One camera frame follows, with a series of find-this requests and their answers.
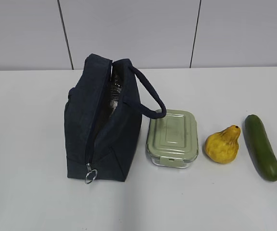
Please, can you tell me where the green lid glass container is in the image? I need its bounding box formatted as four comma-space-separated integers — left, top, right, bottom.
146, 109, 199, 168

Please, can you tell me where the yellow pear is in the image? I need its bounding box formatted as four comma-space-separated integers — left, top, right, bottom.
204, 125, 241, 164

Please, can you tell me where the dark blue lunch bag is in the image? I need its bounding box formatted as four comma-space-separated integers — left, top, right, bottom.
64, 54, 166, 184

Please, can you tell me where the green cucumber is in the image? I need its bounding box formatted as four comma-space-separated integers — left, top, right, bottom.
244, 115, 277, 182

